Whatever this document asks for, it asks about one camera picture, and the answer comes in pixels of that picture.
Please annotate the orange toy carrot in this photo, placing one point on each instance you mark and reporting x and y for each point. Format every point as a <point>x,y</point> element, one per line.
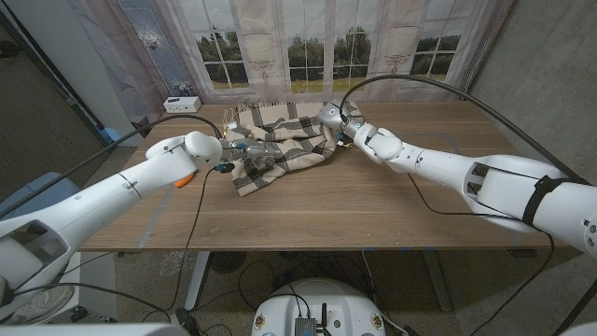
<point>184,181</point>

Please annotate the white power strip box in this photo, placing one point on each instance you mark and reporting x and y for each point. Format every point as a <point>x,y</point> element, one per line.
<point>182,105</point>

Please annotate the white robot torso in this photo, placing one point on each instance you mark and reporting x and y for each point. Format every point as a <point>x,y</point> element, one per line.
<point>322,298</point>

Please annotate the purple printed backdrop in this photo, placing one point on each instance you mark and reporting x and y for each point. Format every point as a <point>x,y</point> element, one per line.
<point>140,70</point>

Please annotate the white table leg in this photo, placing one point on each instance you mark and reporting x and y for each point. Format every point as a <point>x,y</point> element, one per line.
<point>197,280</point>

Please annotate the black box on torso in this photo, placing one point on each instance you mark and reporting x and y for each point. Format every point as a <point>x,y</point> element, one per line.
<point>305,326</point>

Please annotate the cream black plaid scarf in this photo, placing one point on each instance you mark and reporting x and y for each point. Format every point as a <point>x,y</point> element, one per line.
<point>284,135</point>

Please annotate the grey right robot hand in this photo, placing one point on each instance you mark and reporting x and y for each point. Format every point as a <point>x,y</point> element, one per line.
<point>337,116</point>

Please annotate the light blue floor object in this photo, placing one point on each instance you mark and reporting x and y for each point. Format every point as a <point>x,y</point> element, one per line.
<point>112,135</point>

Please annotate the grey table leg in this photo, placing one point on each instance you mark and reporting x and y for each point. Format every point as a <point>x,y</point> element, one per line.
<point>438,284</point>

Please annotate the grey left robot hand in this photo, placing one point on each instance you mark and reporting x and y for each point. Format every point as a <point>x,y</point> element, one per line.
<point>247,151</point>

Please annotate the blue-grey plastic bin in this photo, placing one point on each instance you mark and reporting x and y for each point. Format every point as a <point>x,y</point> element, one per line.
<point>42,189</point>

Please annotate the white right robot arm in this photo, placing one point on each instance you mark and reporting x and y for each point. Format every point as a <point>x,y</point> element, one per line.
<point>466,172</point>

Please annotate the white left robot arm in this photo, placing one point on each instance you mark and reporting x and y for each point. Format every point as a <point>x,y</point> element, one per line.
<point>107,196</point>

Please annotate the grey sneaker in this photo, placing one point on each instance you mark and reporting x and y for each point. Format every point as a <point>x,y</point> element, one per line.
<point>42,303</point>

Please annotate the printed window backdrop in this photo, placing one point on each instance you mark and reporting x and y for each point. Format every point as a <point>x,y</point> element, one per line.
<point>326,28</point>

